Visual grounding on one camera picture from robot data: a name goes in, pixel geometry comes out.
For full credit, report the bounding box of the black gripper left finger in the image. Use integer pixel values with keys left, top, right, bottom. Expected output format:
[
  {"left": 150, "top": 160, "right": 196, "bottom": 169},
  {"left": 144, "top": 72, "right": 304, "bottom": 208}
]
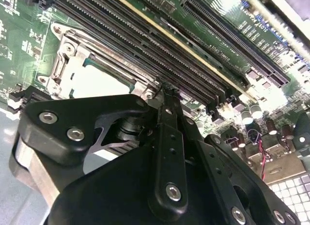
[{"left": 9, "top": 87, "right": 189, "bottom": 223}]

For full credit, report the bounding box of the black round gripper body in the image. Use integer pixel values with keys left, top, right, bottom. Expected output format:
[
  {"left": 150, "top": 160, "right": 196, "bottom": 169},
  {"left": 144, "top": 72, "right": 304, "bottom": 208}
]
[{"left": 47, "top": 144, "right": 230, "bottom": 225}]

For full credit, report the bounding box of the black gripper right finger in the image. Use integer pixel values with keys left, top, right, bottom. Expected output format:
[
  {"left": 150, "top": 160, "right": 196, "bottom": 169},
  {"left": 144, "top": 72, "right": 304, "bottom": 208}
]
[{"left": 171, "top": 89, "right": 301, "bottom": 225}]

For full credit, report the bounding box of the square silver top CPU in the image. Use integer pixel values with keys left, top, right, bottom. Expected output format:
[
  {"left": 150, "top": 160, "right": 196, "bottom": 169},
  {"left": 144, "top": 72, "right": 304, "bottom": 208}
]
[{"left": 70, "top": 54, "right": 136, "bottom": 99}]

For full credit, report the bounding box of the metal socket cover frame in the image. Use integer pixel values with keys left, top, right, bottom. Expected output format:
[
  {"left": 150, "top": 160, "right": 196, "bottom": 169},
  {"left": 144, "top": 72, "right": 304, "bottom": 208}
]
[{"left": 52, "top": 35, "right": 162, "bottom": 101}]

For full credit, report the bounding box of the thin metal locking lever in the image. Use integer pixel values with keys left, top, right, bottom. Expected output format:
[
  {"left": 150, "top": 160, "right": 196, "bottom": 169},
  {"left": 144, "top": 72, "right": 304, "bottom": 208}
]
[{"left": 135, "top": 69, "right": 170, "bottom": 94}]

